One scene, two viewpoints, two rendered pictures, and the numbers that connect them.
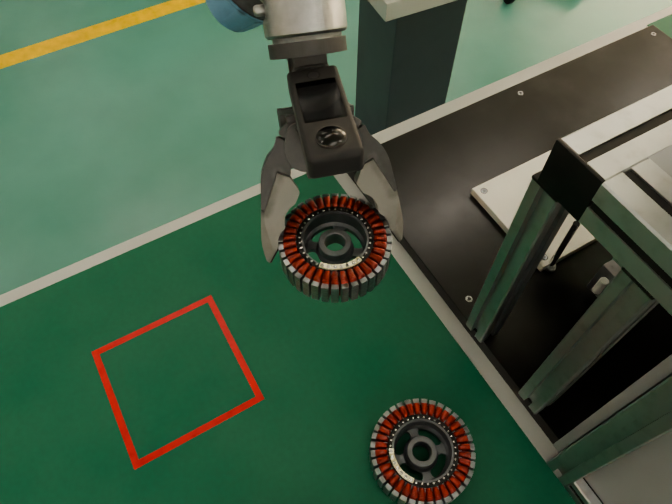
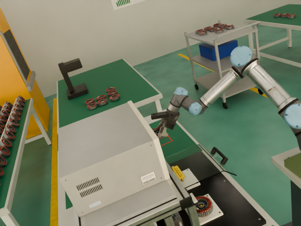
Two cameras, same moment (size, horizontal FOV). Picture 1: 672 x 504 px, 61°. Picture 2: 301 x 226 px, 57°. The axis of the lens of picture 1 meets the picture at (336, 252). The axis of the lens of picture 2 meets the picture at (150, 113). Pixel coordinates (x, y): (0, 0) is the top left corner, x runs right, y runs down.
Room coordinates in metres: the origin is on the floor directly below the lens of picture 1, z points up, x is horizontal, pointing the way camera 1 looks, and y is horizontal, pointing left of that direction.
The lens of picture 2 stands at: (0.82, -1.49, 1.88)
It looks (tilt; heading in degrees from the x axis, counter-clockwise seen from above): 27 degrees down; 109
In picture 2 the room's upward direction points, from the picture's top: 16 degrees counter-clockwise
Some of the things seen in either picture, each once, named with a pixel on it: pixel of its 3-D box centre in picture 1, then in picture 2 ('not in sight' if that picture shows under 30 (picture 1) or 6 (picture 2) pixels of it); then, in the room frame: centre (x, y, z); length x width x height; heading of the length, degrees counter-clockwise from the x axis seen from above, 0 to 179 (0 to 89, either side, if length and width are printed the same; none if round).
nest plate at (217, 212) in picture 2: not in sight; (202, 209); (0.59, -0.50, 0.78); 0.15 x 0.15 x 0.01; 30
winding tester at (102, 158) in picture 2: not in sight; (109, 150); (0.25, -0.55, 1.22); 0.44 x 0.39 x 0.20; 120
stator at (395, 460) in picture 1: (421, 453); not in sight; (0.14, -0.09, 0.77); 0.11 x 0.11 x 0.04
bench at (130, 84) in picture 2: not in sight; (107, 111); (-0.82, 1.56, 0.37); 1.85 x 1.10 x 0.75; 120
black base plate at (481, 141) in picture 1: (614, 187); (190, 197); (0.52, -0.41, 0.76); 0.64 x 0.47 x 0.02; 120
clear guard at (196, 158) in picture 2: not in sight; (190, 170); (0.58, -0.50, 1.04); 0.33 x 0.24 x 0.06; 30
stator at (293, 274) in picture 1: (335, 246); (157, 133); (0.31, 0.00, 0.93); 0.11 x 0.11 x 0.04
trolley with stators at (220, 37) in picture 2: not in sight; (222, 60); (0.72, 2.39, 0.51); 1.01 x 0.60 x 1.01; 120
